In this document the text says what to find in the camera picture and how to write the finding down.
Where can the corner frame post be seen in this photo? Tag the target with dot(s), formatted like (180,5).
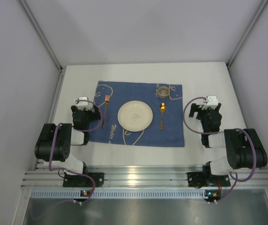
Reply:
(29,14)
(246,34)

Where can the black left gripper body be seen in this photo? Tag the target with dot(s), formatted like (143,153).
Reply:
(84,112)

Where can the blue cloth placemat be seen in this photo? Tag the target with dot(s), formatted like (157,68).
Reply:
(122,92)

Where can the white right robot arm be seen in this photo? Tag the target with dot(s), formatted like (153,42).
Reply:
(243,147)

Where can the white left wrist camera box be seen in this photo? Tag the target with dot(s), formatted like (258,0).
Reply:
(82,103)

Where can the copper fork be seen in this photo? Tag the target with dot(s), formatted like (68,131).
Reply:
(107,100)

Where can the right corner frame post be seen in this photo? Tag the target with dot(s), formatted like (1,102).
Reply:
(246,34)

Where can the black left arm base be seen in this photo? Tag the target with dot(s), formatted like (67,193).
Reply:
(73,181)

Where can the cream ceramic plate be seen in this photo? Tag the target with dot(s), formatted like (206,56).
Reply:
(135,116)

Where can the small glass cup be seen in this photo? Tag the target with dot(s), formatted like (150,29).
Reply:
(163,92)

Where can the slotted cable duct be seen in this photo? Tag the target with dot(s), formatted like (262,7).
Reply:
(125,194)

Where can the left corner frame post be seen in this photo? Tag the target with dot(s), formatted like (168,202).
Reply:
(29,14)

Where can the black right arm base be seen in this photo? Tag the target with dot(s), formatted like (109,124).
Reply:
(199,180)

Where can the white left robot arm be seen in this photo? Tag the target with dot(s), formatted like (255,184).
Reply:
(55,141)

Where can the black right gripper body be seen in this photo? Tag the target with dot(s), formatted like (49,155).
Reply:
(207,112)

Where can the gold spoon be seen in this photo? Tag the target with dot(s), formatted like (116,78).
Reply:
(162,110)

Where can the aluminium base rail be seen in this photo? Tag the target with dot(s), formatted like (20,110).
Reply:
(137,177)

